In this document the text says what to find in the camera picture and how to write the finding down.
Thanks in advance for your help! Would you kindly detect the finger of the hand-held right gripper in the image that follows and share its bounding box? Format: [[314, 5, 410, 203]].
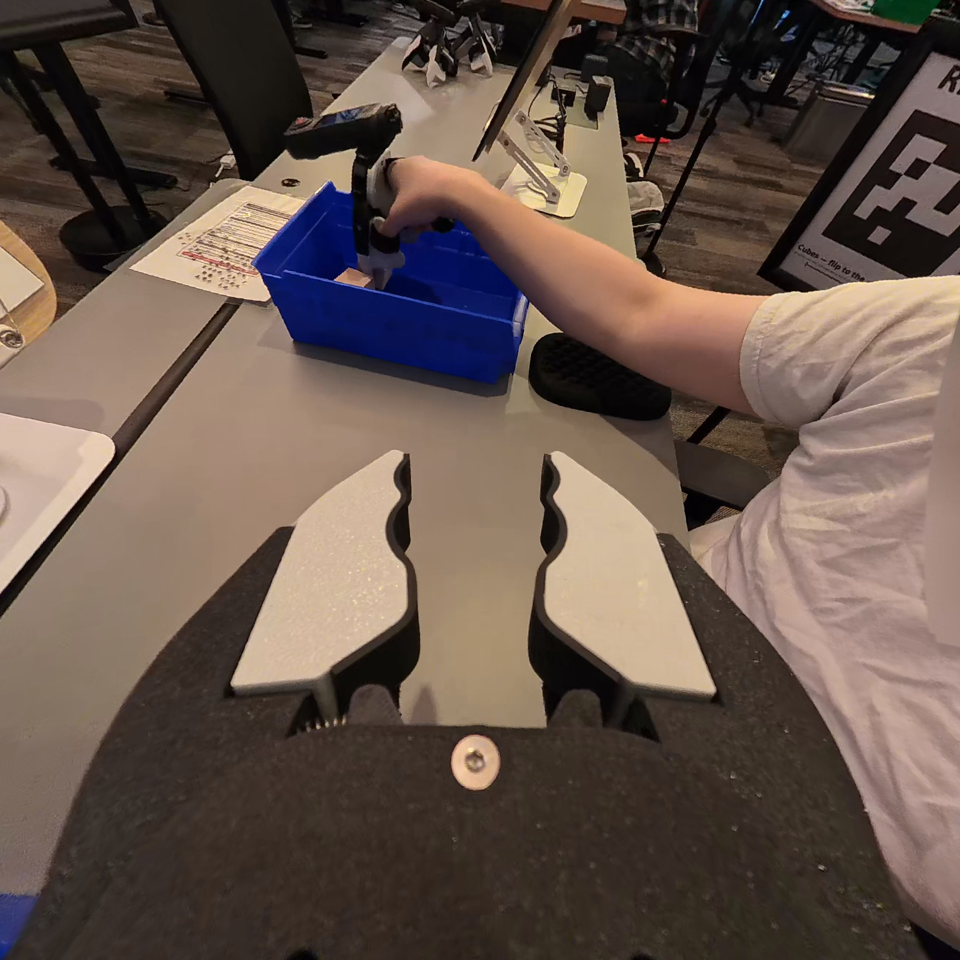
[[358, 251, 407, 294]]

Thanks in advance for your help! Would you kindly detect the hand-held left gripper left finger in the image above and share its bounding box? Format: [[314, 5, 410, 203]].
[[229, 450, 421, 727]]

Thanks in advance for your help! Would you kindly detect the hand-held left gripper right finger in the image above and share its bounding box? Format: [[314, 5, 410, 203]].
[[528, 450, 719, 730]]

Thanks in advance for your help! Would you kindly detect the person's right forearm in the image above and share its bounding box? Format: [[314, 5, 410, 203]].
[[457, 176, 785, 420]]

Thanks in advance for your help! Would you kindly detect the person's right hand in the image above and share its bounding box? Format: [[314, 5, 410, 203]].
[[372, 156, 489, 245]]

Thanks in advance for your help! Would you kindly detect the spare hand-held gripper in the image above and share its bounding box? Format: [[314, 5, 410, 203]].
[[453, 7, 498, 77], [401, 15, 460, 89]]

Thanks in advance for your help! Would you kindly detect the black office chair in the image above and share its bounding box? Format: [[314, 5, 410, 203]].
[[153, 0, 314, 181]]

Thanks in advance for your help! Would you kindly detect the black chair armrest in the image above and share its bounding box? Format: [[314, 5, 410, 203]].
[[673, 438, 771, 526]]

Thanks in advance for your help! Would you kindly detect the printed paper sheet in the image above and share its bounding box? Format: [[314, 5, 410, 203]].
[[129, 185, 310, 306]]

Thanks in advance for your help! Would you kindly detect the thin dark monitor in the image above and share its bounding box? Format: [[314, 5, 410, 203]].
[[471, 0, 582, 163]]

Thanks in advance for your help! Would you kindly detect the black wrist rest pad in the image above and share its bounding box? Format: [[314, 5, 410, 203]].
[[528, 332, 674, 422]]

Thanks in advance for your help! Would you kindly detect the black standing table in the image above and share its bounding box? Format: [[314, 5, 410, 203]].
[[0, 0, 179, 273]]

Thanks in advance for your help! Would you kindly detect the white tray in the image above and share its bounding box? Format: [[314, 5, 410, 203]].
[[0, 411, 117, 595]]

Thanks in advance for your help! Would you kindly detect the round wooden board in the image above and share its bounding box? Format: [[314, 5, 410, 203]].
[[0, 219, 59, 370]]

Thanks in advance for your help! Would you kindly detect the grey trash can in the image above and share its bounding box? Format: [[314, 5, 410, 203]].
[[783, 81, 875, 165]]

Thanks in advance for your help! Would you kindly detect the black-framed code sign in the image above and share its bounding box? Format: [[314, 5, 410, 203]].
[[757, 30, 960, 295]]

